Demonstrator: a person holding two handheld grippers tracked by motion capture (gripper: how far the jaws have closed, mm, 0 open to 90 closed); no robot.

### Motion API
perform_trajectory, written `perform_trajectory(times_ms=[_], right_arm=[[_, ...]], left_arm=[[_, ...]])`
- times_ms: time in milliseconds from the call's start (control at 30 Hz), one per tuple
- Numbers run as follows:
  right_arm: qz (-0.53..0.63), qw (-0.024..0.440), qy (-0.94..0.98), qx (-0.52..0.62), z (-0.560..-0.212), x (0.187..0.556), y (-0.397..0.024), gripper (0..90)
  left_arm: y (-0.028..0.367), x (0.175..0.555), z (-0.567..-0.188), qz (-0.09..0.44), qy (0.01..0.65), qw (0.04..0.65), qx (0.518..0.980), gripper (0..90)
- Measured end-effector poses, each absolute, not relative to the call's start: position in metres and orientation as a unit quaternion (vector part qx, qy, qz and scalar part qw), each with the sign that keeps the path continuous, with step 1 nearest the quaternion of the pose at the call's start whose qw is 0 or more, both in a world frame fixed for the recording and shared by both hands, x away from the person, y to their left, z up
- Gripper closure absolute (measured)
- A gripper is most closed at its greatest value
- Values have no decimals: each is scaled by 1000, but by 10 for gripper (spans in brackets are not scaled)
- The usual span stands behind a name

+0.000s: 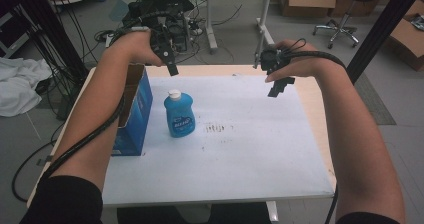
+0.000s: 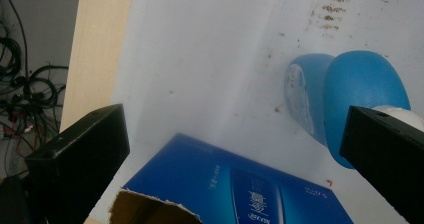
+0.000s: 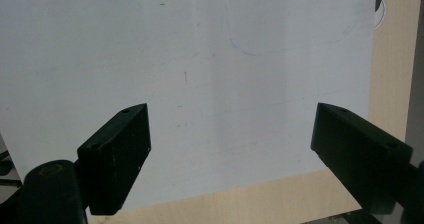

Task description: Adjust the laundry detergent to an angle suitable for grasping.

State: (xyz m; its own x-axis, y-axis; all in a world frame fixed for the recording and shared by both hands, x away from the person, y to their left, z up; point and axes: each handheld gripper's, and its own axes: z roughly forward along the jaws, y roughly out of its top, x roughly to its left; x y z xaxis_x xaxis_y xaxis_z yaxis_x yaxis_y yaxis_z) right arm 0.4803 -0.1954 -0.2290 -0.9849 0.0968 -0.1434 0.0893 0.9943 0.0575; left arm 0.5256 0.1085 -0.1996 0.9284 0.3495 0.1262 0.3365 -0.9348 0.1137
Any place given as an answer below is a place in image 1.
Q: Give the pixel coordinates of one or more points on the person's black sleeve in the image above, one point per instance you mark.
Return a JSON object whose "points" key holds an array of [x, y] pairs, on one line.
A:
{"points": [[63, 200], [365, 218]]}

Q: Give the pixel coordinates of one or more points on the blue bottle with white cap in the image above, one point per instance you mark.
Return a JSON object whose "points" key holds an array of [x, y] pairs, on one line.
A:
{"points": [[179, 115]]}

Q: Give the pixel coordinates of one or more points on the black office chair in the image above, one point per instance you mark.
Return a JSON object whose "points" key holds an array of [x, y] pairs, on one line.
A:
{"points": [[346, 24]]}

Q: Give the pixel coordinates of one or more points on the black metal stand post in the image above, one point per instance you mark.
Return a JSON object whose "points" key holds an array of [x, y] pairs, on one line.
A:
{"points": [[380, 27]]}

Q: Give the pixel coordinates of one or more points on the grey floor mat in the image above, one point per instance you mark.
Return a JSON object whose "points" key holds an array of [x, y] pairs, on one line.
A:
{"points": [[375, 100]]}

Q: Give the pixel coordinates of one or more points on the white-legged table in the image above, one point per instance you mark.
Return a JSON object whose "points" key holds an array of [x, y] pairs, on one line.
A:
{"points": [[210, 24]]}

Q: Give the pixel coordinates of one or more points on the person's black left sleeve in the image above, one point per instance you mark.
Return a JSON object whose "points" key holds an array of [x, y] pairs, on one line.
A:
{"points": [[63, 200]]}

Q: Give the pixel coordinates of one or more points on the person's black right sleeve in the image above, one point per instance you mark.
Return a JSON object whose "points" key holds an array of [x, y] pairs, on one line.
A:
{"points": [[365, 218]]}

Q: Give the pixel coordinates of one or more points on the blue cardboard box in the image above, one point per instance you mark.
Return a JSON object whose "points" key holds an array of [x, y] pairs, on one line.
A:
{"points": [[140, 117]]}

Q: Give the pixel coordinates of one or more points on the white table mat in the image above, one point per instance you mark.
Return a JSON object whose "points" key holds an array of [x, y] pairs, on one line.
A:
{"points": [[233, 150]]}

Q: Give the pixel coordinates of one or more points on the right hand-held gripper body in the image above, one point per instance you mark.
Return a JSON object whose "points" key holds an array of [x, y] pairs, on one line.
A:
{"points": [[271, 60]]}

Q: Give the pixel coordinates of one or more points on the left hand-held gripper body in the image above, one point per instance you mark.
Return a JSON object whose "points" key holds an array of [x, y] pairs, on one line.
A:
{"points": [[162, 47]]}

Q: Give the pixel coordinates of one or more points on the person's right hand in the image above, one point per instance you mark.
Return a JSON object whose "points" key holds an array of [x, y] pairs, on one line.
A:
{"points": [[305, 65]]}

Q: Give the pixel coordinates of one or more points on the white cloth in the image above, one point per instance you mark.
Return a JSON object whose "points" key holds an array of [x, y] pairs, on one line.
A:
{"points": [[20, 84]]}

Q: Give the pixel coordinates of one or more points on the person's dark pants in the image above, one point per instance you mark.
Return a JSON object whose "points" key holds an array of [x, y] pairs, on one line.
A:
{"points": [[233, 215]]}

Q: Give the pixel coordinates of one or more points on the person's left hand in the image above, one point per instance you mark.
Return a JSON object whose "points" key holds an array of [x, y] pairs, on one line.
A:
{"points": [[136, 47]]}

